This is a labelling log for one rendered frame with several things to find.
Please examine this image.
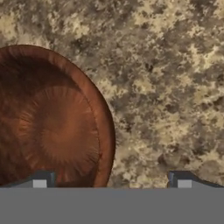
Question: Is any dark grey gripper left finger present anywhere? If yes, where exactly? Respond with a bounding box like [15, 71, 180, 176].
[3, 170, 56, 189]

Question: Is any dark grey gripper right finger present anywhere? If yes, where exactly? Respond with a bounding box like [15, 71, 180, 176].
[167, 170, 224, 189]

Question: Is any brown wooden bowl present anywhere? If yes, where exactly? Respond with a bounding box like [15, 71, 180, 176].
[0, 44, 116, 188]

